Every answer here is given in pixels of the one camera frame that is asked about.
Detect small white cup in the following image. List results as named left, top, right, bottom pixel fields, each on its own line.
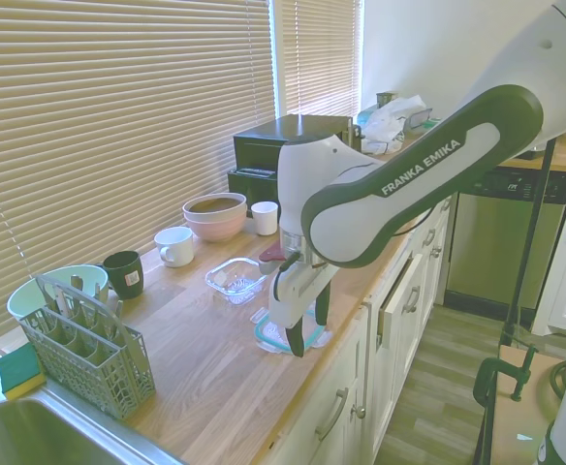
left=250, top=201, right=280, bottom=237

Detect cream bowl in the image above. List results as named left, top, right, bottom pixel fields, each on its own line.
left=182, top=192, right=249, bottom=227

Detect long metal cabinet handle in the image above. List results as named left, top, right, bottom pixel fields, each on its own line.
left=314, top=387, right=351, bottom=443

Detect black toaster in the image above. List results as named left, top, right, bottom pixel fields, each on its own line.
left=226, top=166, right=281, bottom=220

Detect mint green bowl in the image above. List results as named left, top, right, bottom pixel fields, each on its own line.
left=6, top=263, right=110, bottom=335

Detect clear glass food container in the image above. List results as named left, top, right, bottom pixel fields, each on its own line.
left=204, top=257, right=269, bottom=307

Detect white mug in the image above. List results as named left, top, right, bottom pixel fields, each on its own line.
left=153, top=226, right=196, bottom=269

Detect stainless steel sink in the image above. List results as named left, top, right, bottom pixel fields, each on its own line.
left=0, top=386, right=190, bottom=465

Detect brown cardboard board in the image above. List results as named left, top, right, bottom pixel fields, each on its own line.
left=484, top=342, right=566, bottom=465

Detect green clamp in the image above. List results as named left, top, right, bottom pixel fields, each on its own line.
left=471, top=342, right=540, bottom=409

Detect white plastic bag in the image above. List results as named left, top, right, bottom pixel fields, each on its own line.
left=358, top=94, right=429, bottom=157

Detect black toaster oven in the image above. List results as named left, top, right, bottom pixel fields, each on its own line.
left=233, top=113, right=355, bottom=171

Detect black cup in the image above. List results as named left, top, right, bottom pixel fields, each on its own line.
left=102, top=250, right=145, bottom=300

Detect green hose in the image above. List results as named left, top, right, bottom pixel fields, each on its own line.
left=550, top=358, right=566, bottom=401

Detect yellow green sponge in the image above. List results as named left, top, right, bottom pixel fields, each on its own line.
left=0, top=344, right=48, bottom=402

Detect narrow beige window blind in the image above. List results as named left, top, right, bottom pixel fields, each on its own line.
left=279, top=0, right=362, bottom=120

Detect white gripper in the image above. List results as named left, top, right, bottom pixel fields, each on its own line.
left=267, top=263, right=337, bottom=359

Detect grey plastic cutlery basket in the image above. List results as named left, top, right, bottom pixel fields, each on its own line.
left=19, top=274, right=157, bottom=420

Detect stainless steel dishwasher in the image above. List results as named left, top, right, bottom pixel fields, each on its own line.
left=444, top=166, right=566, bottom=312

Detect white kitchen cabinets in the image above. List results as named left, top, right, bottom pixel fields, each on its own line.
left=258, top=191, right=458, bottom=465

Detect teal rimmed container lid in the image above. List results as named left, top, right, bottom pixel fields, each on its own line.
left=250, top=307, right=333, bottom=356

